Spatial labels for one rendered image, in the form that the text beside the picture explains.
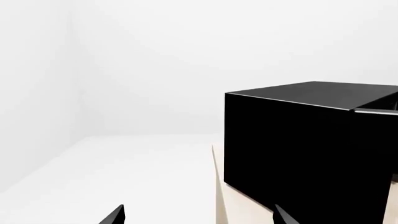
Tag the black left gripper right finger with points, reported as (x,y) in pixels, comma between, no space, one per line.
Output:
(283,217)

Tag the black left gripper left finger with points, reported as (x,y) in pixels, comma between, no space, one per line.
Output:
(116,217)

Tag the black microwave body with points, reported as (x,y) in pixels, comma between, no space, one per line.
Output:
(286,144)

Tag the black microwave door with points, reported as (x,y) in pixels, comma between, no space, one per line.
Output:
(371,163)

